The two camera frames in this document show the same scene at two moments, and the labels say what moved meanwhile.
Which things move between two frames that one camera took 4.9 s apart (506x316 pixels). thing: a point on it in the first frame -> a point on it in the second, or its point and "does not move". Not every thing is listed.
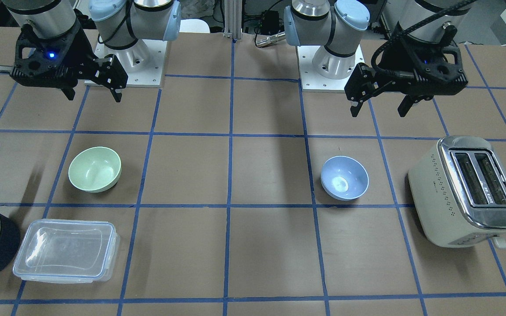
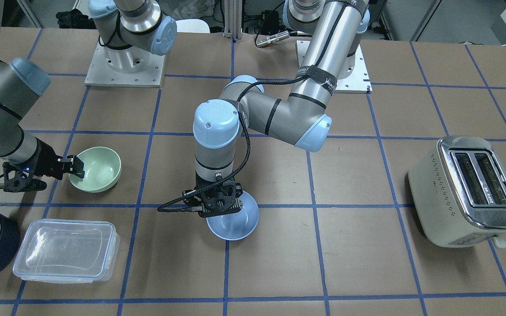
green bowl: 95,169 does not move
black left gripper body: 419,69 -> 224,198
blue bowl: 344,178 -> 237,225
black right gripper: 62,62 -> 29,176
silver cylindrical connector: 270,39 does not move
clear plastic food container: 68,250 does not move
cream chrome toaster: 462,193 does not move
